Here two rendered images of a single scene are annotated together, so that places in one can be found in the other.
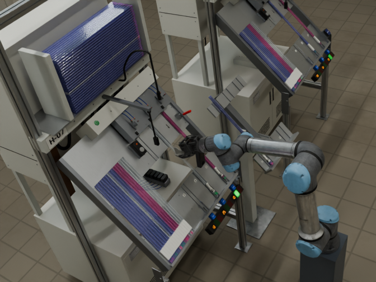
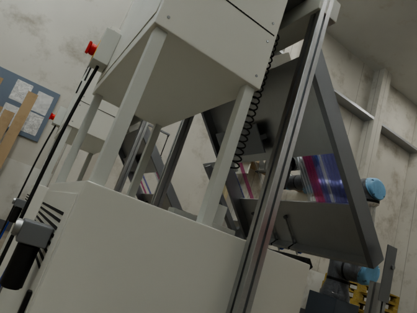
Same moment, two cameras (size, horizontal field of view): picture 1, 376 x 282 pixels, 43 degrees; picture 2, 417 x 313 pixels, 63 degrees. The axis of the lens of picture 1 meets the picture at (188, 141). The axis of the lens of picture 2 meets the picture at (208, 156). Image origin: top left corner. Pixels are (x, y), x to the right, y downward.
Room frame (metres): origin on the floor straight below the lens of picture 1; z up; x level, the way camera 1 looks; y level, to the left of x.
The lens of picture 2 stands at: (1.44, 1.47, 0.56)
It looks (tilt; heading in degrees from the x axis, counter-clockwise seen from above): 15 degrees up; 294
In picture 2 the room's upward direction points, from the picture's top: 19 degrees clockwise
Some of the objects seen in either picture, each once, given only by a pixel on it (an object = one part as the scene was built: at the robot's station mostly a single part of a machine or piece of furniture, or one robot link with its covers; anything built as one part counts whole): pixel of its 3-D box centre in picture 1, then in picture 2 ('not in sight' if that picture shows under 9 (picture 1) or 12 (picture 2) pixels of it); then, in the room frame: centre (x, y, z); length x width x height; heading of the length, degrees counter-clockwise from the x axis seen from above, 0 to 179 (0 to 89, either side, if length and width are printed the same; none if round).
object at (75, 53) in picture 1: (94, 55); not in sight; (1.95, 0.34, 1.52); 0.51 x 0.13 x 0.27; 141
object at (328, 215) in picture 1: (325, 221); (341, 266); (1.42, -0.57, 0.72); 0.13 x 0.12 x 0.14; 136
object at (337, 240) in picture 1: (324, 235); (336, 288); (1.42, -0.58, 0.60); 0.15 x 0.15 x 0.10
